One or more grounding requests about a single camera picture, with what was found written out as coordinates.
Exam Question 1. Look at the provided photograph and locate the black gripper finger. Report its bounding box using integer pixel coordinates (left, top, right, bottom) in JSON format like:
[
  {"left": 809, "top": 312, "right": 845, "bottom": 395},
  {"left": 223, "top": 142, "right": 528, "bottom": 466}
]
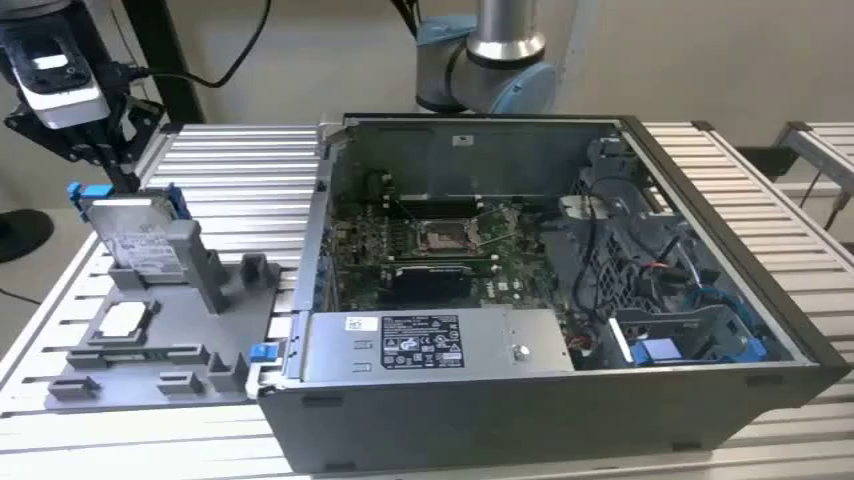
[
  {"left": 119, "top": 98, "right": 167, "bottom": 193},
  {"left": 3, "top": 101, "right": 129, "bottom": 193}
]

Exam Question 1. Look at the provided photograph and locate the hard disk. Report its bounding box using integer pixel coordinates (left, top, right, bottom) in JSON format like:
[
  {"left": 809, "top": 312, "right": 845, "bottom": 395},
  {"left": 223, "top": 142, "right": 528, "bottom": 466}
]
[{"left": 66, "top": 181, "right": 194, "bottom": 277}]

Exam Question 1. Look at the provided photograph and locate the grey metal disk bay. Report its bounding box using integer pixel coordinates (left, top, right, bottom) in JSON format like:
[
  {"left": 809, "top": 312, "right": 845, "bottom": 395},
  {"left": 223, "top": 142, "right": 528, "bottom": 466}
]
[{"left": 598, "top": 303, "right": 771, "bottom": 370}]

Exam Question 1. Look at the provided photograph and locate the black round stand base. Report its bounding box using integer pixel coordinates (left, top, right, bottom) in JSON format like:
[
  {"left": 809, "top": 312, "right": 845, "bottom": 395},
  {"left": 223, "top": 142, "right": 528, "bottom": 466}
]
[{"left": 0, "top": 208, "right": 57, "bottom": 264}]

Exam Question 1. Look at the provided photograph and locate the silver CPU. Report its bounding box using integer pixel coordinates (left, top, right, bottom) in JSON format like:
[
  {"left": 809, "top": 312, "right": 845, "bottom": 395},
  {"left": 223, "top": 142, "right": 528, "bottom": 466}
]
[{"left": 98, "top": 302, "right": 149, "bottom": 338}]

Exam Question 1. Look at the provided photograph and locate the grey parts rack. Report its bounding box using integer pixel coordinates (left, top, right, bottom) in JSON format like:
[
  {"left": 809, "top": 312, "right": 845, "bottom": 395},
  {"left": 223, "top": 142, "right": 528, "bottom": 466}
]
[{"left": 42, "top": 222, "right": 297, "bottom": 410}]

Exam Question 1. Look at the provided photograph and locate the black expansion slot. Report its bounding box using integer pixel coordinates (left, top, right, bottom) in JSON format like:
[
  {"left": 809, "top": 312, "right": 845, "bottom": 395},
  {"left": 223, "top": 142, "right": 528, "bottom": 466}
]
[{"left": 398, "top": 195, "right": 485, "bottom": 218}]

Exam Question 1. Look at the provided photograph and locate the CPU socket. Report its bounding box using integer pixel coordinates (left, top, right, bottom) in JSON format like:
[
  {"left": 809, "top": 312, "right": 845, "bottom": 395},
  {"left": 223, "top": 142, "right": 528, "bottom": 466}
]
[{"left": 416, "top": 216, "right": 484, "bottom": 257}]

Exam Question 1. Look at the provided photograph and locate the black RAM slot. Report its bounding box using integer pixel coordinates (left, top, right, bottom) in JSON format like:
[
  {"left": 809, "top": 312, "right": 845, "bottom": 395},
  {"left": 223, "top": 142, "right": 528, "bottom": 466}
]
[{"left": 382, "top": 253, "right": 500, "bottom": 267}]

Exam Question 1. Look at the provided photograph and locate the black plug-in card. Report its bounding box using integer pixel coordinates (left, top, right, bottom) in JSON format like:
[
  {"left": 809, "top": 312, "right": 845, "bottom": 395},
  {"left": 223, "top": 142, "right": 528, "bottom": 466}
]
[{"left": 389, "top": 264, "right": 474, "bottom": 307}]

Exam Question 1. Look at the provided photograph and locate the silver power supply box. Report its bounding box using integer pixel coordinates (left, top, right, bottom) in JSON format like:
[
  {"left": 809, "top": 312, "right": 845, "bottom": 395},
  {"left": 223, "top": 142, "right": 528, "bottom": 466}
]
[{"left": 298, "top": 307, "right": 577, "bottom": 382}]

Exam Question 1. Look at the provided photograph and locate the green motherboard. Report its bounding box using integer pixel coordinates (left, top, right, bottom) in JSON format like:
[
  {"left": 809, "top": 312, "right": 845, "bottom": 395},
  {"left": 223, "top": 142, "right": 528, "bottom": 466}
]
[{"left": 322, "top": 197, "right": 570, "bottom": 314}]

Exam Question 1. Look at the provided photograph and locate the black perforated drive cage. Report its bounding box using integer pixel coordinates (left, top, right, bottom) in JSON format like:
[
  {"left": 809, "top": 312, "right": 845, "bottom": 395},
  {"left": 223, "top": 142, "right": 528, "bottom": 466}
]
[{"left": 538, "top": 164, "right": 797, "bottom": 362}]

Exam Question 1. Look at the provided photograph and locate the black open PC case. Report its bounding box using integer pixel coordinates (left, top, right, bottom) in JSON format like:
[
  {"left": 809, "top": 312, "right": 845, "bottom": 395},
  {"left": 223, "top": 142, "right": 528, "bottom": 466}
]
[{"left": 256, "top": 112, "right": 854, "bottom": 460}]

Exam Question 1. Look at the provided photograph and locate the blue plastic bay clip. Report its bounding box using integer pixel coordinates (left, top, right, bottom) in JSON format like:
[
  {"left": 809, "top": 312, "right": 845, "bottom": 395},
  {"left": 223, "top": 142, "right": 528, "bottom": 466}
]
[{"left": 629, "top": 338, "right": 684, "bottom": 365}]

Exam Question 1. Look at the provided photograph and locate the aluminium slat side table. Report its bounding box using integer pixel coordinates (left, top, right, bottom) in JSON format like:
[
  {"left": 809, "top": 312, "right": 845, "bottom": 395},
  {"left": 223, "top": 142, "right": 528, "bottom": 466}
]
[{"left": 772, "top": 121, "right": 854, "bottom": 202}]

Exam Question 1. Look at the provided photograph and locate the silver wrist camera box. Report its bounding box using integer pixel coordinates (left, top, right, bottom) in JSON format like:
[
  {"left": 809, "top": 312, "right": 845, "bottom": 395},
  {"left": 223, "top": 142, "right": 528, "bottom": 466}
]
[{"left": 0, "top": 37, "right": 113, "bottom": 130}]

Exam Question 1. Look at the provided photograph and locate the black camera cable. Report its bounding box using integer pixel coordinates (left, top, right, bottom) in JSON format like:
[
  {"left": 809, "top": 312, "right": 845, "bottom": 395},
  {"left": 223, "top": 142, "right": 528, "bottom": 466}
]
[{"left": 110, "top": 0, "right": 276, "bottom": 89}]

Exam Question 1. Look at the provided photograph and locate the black metal stand post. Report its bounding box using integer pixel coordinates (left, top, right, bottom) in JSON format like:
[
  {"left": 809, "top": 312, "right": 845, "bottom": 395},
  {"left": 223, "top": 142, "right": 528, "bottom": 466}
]
[{"left": 93, "top": 0, "right": 207, "bottom": 126}]

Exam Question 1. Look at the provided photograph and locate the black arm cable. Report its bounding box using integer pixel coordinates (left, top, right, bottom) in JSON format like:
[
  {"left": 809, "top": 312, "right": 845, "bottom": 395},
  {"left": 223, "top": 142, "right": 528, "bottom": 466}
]
[{"left": 389, "top": 0, "right": 424, "bottom": 27}]

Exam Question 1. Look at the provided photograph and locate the silver metal bracket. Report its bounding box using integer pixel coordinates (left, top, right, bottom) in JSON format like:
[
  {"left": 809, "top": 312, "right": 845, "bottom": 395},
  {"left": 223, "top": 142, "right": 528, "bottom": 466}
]
[{"left": 558, "top": 193, "right": 614, "bottom": 222}]

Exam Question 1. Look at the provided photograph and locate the black wire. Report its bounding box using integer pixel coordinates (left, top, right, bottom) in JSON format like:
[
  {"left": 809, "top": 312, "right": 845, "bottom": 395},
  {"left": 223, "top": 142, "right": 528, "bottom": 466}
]
[{"left": 585, "top": 175, "right": 680, "bottom": 264}]

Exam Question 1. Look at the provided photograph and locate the blue wire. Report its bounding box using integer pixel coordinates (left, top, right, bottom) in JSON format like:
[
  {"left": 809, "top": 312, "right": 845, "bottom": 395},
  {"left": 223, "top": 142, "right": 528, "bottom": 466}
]
[{"left": 692, "top": 283, "right": 759, "bottom": 347}]

